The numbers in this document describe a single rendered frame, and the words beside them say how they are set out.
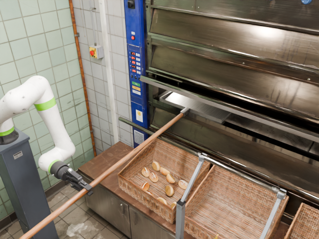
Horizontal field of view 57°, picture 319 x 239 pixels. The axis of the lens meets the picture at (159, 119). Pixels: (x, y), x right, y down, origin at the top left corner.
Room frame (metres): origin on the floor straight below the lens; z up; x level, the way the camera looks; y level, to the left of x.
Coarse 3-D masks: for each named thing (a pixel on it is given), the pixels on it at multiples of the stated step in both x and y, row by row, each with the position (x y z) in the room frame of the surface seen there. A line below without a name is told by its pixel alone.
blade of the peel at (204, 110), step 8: (168, 96) 2.13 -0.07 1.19; (176, 96) 2.12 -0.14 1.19; (184, 96) 2.12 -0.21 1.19; (176, 104) 1.96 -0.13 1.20; (184, 104) 1.99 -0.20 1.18; (192, 104) 1.99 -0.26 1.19; (200, 104) 1.98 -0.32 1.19; (208, 104) 1.98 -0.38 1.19; (192, 112) 1.87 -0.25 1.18; (200, 112) 1.83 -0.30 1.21; (208, 112) 1.86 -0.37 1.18; (216, 112) 1.86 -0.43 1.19; (224, 112) 1.86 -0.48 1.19; (216, 120) 1.75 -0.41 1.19
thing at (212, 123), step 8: (160, 104) 2.05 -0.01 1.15; (168, 104) 2.00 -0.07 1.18; (200, 120) 1.81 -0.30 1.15; (208, 120) 1.77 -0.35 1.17; (224, 128) 1.69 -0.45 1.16; (232, 128) 1.66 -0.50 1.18; (240, 128) 1.66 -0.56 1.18; (240, 136) 1.61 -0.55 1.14; (248, 136) 1.58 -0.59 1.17; (256, 136) 1.56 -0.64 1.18; (264, 136) 1.56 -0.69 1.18; (264, 144) 1.51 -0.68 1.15; (272, 144) 1.48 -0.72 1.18; (280, 144) 1.47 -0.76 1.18; (288, 144) 1.47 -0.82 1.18; (288, 152) 1.41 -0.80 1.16; (296, 152) 1.39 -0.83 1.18; (304, 152) 1.39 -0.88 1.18; (304, 160) 1.35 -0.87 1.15; (312, 160) 1.32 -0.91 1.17
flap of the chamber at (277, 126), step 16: (144, 80) 1.96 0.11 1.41; (160, 80) 1.97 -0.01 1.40; (192, 96) 1.69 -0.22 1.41; (208, 96) 1.70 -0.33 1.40; (224, 96) 1.73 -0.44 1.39; (240, 112) 1.48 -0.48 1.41; (256, 112) 1.49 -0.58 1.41; (272, 112) 1.52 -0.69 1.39; (288, 128) 1.31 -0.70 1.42; (304, 128) 1.32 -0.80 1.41
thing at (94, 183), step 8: (176, 120) 1.74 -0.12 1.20; (152, 136) 1.54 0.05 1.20; (144, 144) 1.46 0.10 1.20; (136, 152) 1.40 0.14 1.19; (120, 160) 1.31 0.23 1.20; (112, 168) 1.24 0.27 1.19; (104, 176) 1.19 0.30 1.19; (96, 184) 1.14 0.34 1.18; (80, 192) 1.07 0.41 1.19; (72, 200) 1.02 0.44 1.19; (64, 208) 0.97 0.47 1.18; (48, 216) 0.92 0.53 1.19; (56, 216) 0.93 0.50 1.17; (40, 224) 0.88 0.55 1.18; (32, 232) 0.84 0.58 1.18
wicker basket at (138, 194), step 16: (144, 160) 1.92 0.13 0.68; (160, 160) 1.95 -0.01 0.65; (176, 160) 1.86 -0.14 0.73; (192, 160) 1.78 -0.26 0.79; (128, 176) 1.77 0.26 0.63; (144, 176) 1.81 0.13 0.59; (160, 176) 1.81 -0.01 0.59; (176, 176) 1.81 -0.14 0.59; (128, 192) 1.63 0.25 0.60; (144, 192) 1.51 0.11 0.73; (160, 192) 1.64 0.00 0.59; (176, 192) 1.63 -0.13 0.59; (192, 192) 1.52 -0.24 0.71; (160, 208) 1.48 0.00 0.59; (176, 208) 1.37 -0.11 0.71
